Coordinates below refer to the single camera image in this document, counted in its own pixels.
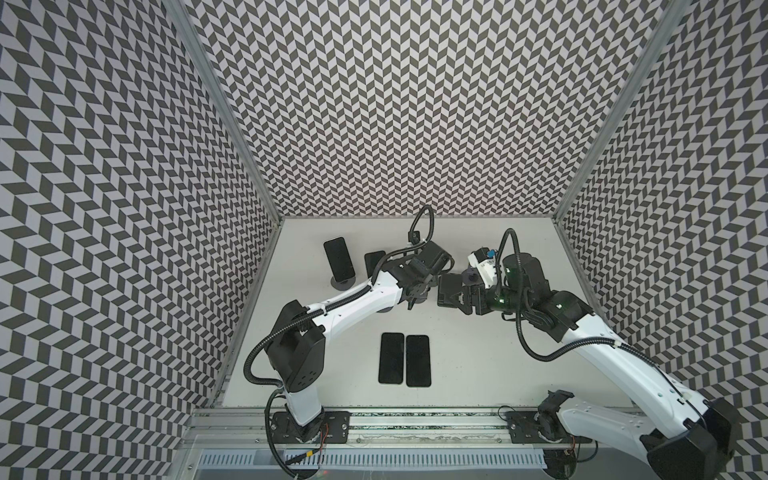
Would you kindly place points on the phone with teal case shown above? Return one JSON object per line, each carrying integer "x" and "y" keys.
{"x": 418, "y": 361}

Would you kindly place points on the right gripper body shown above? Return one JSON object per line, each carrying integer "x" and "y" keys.
{"x": 459, "y": 291}

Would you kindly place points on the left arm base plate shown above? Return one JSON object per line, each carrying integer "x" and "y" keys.
{"x": 333, "y": 426}

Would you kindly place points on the far left grey stand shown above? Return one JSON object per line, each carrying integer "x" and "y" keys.
{"x": 343, "y": 285}

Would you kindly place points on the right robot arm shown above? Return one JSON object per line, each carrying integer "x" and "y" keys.
{"x": 678, "y": 432}

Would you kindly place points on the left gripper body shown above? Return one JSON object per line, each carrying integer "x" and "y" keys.
{"x": 430, "y": 284}

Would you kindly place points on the aluminium mounting rail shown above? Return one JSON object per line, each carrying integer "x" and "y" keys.
{"x": 369, "y": 427}

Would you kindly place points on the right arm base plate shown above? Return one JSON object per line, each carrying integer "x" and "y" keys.
{"x": 526, "y": 427}

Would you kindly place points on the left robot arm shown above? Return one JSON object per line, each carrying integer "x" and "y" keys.
{"x": 291, "y": 357}

